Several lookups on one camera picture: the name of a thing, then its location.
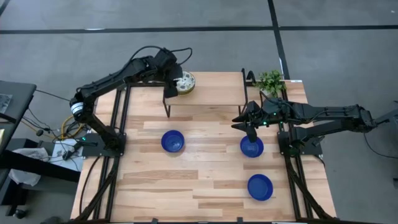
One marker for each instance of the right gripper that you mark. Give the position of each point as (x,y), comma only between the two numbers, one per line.
(256,116)

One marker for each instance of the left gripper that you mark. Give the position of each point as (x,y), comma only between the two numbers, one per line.
(175,73)

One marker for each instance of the yellow pear-print ceramic bowl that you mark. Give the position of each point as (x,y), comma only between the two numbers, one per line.
(187,81)
(186,93)

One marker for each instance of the blue-violet plastic bowl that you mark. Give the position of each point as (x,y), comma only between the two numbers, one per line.
(260,187)
(172,141)
(255,151)

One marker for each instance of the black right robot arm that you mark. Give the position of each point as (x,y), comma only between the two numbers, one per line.
(326,113)

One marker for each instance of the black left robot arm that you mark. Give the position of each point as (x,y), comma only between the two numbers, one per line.
(102,84)

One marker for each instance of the wooden shelf with black legs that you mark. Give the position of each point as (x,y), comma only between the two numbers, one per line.
(214,90)

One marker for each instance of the small potted green plant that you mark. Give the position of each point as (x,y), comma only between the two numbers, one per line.
(270,81)

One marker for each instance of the black table-edge clamp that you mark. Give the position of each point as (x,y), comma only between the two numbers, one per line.
(154,221)
(240,221)

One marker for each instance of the white printed paper sheet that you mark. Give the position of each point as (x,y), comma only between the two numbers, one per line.
(59,152)

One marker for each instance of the dark grey equipment stand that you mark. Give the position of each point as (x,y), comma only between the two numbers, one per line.
(390,116)

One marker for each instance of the black low bench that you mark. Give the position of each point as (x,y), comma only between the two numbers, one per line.
(62,174)

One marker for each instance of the white crumpled plastic bag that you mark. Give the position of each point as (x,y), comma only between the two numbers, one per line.
(31,154)

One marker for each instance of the black caster wheel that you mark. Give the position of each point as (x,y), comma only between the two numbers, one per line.
(20,213)

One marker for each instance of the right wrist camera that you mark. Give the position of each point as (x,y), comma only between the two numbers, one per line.
(252,137)

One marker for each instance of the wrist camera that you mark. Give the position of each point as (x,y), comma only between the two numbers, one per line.
(170,91)
(252,137)

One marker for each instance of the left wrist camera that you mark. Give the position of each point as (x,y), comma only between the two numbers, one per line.
(170,91)

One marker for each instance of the black aluminium table frame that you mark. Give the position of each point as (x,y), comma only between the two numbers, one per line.
(126,109)

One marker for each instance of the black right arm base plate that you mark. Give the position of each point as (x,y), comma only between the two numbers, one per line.
(311,149)

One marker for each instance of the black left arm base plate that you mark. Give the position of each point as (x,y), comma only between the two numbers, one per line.
(91,151)

